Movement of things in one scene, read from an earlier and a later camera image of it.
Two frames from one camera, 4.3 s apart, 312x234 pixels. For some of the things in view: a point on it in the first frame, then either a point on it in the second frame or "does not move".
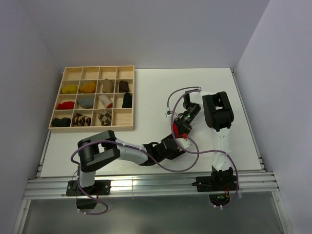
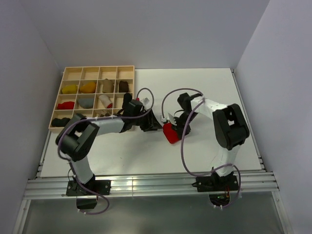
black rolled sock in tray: [61, 123] does not move
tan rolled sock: [108, 86] does not move
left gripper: [175, 153] → [152, 124]
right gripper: [184, 126] does not move
